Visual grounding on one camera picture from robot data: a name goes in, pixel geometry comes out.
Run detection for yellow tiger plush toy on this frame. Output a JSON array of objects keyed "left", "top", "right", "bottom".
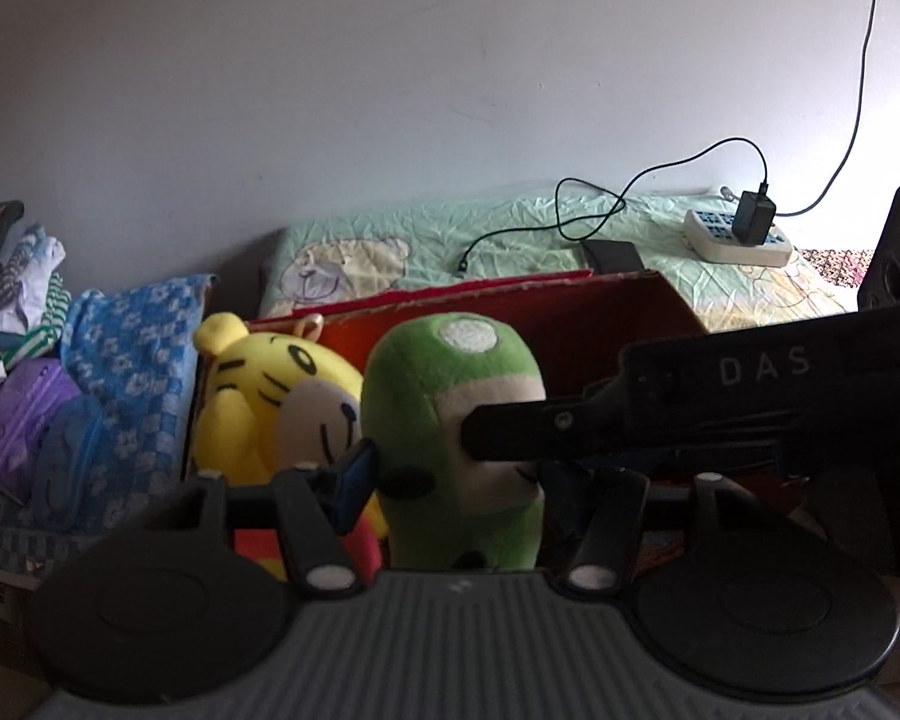
[{"left": 193, "top": 313, "right": 387, "bottom": 582}]

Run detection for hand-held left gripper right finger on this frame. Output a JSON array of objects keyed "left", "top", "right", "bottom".
[{"left": 544, "top": 465, "right": 781, "bottom": 601}]

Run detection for black power cord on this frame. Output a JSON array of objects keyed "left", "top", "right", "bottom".
[{"left": 776, "top": 0, "right": 884, "bottom": 217}]

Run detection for red cardboard box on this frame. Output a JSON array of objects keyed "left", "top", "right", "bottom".
[{"left": 184, "top": 270, "right": 818, "bottom": 586}]

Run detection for dark patterned blanket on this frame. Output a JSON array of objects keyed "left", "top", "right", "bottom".
[{"left": 791, "top": 247, "right": 875, "bottom": 290}]

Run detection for green plush toy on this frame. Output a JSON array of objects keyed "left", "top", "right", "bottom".
[{"left": 361, "top": 315, "right": 548, "bottom": 571}]

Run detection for blue plastic bag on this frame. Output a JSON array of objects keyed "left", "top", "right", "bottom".
[{"left": 34, "top": 394, "right": 106, "bottom": 533}]

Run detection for black charger adapter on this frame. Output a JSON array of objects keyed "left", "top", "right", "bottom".
[{"left": 733, "top": 184, "right": 779, "bottom": 247}]

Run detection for purple packet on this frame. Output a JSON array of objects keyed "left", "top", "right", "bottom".
[{"left": 0, "top": 356, "right": 83, "bottom": 507}]

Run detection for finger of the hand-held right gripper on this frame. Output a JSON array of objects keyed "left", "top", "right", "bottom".
[{"left": 460, "top": 394, "right": 625, "bottom": 467}]

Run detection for striped white green clothes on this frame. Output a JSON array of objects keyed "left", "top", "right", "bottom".
[{"left": 0, "top": 223, "right": 72, "bottom": 383}]

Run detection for blue floral cloth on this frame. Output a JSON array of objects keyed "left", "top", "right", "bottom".
[{"left": 0, "top": 274, "right": 218, "bottom": 578}]

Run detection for black smartphone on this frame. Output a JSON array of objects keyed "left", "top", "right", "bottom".
[{"left": 581, "top": 240, "right": 644, "bottom": 275}]

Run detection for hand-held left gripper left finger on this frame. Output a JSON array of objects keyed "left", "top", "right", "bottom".
[{"left": 150, "top": 439, "right": 383, "bottom": 601}]

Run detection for white power strip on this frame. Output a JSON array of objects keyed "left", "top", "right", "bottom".
[{"left": 682, "top": 206, "right": 794, "bottom": 269}]

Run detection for black charger cable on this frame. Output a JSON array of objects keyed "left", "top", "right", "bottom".
[{"left": 457, "top": 137, "right": 772, "bottom": 278}]

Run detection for green cartoon bedsheet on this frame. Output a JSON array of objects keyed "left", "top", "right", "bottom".
[{"left": 259, "top": 191, "right": 860, "bottom": 335}]

